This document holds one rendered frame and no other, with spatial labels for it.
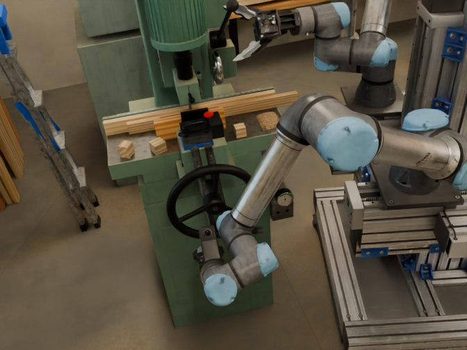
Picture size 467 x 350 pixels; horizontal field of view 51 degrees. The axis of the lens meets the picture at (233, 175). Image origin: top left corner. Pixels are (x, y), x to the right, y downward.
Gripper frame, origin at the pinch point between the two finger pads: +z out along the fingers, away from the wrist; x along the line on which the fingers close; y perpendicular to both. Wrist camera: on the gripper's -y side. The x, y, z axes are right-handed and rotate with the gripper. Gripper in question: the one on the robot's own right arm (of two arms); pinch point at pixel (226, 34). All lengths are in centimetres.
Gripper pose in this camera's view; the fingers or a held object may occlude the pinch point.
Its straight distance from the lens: 146.6
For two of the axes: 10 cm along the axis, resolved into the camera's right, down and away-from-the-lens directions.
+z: -9.7, 1.9, -1.3
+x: 1.8, 9.8, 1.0
